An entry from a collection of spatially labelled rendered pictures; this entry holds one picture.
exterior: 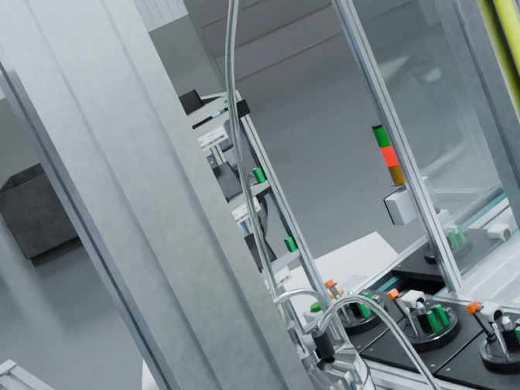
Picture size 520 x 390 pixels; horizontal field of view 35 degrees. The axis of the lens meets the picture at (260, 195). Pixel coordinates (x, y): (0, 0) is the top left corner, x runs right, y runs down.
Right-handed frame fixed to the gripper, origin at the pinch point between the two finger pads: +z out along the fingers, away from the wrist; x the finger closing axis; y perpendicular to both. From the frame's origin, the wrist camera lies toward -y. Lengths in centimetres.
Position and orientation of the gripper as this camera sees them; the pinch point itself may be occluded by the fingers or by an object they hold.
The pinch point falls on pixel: (263, 234)
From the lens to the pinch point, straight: 213.1
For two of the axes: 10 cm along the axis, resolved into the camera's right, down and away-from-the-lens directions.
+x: -7.5, 4.7, -4.6
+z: 4.0, 8.8, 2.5
